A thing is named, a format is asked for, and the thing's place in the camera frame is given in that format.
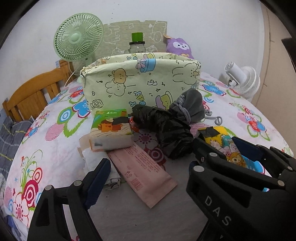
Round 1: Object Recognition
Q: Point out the clear cartoon plastic bag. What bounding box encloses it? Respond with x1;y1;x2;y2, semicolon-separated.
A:
198;126;267;174

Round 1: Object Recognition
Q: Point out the black bag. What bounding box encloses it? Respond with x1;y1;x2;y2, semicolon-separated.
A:
132;104;194;160

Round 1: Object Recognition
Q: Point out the grey drawstring pouch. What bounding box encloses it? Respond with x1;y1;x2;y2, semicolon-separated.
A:
168;88;223;126

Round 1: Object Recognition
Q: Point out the pink paper packet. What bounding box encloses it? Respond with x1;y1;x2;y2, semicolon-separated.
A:
108;144;177;208

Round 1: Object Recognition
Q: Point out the beige door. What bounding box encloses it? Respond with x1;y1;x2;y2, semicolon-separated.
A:
252;4;295;152

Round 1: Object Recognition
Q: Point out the floral tablecloth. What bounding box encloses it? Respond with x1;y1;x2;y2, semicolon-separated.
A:
1;73;293;240

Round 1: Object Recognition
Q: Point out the white crumpled cloth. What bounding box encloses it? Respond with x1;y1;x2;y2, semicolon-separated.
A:
77;135;121;190

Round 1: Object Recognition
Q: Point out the white standing fan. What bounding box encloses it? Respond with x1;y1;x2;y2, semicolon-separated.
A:
219;62;261;102

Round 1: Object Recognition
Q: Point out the green tissue pack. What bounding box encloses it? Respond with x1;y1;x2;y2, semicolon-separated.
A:
89;109;133;152

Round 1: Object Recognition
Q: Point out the grey plaid pillow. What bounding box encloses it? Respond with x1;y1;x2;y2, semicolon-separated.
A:
0;116;33;179

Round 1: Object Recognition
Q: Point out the yellow cartoon fabric box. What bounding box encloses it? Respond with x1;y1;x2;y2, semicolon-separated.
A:
80;52;201;113

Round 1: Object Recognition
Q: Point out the purple bunny plush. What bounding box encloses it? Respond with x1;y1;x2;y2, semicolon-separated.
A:
164;35;194;59

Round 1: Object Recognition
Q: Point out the glass mason jar mug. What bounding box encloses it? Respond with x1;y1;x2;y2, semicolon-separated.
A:
128;41;146;54

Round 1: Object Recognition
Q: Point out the green cup on jar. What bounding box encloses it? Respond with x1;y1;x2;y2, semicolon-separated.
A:
132;32;144;42

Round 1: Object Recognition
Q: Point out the green patterned cardboard panel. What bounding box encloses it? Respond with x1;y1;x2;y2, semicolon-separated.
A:
94;20;167;60

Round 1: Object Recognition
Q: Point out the green desk fan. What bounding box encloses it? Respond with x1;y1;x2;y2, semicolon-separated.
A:
53;13;103;69

